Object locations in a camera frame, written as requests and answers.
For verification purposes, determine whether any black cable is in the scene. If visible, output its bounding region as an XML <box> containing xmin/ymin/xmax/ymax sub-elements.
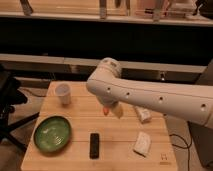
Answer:
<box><xmin>169</xmin><ymin>133</ymin><xmax>193</xmax><ymax>171</ymax></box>

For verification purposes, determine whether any black office chair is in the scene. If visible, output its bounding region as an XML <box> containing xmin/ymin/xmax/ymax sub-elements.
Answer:
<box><xmin>0</xmin><ymin>64</ymin><xmax>39</xmax><ymax>152</ymax></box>

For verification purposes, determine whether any translucent plastic cup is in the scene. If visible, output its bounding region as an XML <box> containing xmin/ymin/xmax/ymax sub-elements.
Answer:
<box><xmin>54</xmin><ymin>83</ymin><xmax>71</xmax><ymax>105</ymax></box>

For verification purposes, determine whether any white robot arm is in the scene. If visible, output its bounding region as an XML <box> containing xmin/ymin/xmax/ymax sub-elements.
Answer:
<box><xmin>86</xmin><ymin>58</ymin><xmax>213</xmax><ymax>129</ymax></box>

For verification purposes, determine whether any orange carrot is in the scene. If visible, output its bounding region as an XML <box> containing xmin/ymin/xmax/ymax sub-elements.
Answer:
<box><xmin>103</xmin><ymin>107</ymin><xmax>110</xmax><ymax>116</ymax></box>

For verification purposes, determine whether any white folded cloth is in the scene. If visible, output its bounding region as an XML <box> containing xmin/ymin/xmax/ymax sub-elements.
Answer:
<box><xmin>133</xmin><ymin>132</ymin><xmax>151</xmax><ymax>157</ymax></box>

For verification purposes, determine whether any green ceramic bowl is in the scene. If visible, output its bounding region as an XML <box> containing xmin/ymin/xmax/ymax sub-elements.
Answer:
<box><xmin>33</xmin><ymin>116</ymin><xmax>72</xmax><ymax>153</ymax></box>

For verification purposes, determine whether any black remote control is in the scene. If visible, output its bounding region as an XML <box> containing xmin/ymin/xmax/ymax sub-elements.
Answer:
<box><xmin>89</xmin><ymin>133</ymin><xmax>100</xmax><ymax>159</ymax></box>

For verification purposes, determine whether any white tube with label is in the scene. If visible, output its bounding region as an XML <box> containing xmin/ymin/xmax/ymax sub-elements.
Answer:
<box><xmin>134</xmin><ymin>106</ymin><xmax>151</xmax><ymax>123</ymax></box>

